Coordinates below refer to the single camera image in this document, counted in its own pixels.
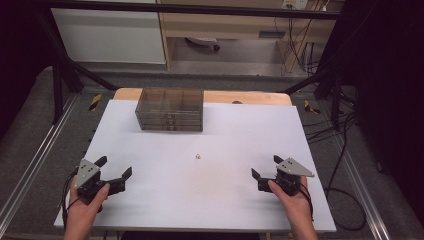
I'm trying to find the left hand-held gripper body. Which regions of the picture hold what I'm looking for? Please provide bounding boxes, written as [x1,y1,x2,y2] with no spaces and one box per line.
[74,158,110,213]

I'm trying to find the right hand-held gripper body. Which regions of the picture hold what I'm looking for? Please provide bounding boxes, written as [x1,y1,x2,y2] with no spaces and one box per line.
[271,157,315,197]

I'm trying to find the smoky transparent drawer organizer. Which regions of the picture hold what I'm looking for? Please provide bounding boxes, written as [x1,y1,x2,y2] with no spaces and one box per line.
[134,87,205,133]

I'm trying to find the person's right hand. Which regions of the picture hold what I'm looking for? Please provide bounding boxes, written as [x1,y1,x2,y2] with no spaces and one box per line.
[268,176,315,231]

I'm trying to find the person's left hand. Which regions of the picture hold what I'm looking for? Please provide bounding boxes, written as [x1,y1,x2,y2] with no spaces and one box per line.
[66,183,111,232]

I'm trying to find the white board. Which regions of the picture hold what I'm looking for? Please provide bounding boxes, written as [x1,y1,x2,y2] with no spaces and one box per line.
[53,99,338,233]

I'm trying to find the yellow black tape strip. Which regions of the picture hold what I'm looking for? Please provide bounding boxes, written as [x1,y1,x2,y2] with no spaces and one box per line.
[303,99,321,115]
[88,93,103,113]

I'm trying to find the white cabinet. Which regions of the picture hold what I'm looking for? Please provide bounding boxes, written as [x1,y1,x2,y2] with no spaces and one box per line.
[51,8,167,65]

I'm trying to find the dark curtain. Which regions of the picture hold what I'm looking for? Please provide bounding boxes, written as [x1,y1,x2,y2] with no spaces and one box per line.
[0,0,54,141]
[343,0,424,228]

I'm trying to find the chair base with caster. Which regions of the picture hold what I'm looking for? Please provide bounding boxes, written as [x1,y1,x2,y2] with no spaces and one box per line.
[184,36,221,53]

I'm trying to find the wooden desk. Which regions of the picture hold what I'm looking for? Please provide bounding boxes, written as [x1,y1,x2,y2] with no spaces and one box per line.
[156,0,346,73]

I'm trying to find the white power strip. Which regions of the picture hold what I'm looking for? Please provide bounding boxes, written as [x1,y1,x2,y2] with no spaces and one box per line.
[281,0,309,10]

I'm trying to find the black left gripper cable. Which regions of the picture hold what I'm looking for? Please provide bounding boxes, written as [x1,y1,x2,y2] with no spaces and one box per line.
[61,169,81,231]

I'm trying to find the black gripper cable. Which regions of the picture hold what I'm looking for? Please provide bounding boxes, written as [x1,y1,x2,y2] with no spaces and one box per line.
[61,169,81,231]
[297,183,315,223]

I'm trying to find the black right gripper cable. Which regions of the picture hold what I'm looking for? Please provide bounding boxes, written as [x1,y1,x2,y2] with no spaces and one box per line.
[297,183,315,223]

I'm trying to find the black floor cables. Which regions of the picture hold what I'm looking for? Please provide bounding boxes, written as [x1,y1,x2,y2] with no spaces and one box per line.
[301,96,368,232]

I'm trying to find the aluminium floor rail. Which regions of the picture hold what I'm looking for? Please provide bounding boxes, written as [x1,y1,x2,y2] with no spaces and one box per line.
[328,133,391,240]
[0,94,79,231]

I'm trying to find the hanging black cables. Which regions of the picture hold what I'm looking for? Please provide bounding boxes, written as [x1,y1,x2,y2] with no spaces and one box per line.
[273,9,331,76]

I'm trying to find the black metal frame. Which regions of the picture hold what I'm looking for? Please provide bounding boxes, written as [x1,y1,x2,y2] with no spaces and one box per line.
[33,0,349,132]

